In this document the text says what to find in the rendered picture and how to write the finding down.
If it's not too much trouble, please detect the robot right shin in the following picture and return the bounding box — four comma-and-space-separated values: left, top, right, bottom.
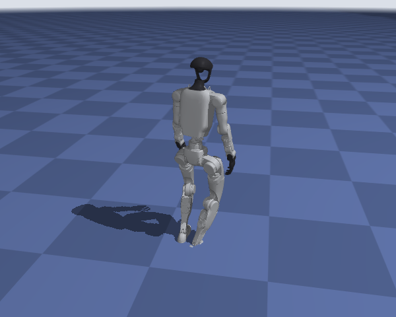
192, 200, 219, 246

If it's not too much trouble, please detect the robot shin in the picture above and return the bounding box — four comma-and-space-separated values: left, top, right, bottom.
180, 184, 193, 234
192, 200, 219, 246

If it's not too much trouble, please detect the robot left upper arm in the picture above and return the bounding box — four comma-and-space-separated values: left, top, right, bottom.
172, 88, 183, 125

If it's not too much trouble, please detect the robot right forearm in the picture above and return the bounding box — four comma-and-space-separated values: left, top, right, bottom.
221, 124, 236, 158

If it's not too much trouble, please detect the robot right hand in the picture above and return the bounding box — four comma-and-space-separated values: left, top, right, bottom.
225, 154, 236, 175

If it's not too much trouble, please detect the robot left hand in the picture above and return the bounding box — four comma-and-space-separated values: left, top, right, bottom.
176, 142, 186, 150

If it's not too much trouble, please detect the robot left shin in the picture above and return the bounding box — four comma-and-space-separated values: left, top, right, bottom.
180, 184, 193, 234

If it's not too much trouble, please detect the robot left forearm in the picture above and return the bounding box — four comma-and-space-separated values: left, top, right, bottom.
172, 122, 184, 146

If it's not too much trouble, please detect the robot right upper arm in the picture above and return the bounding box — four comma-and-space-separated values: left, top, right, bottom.
210, 92, 228, 135

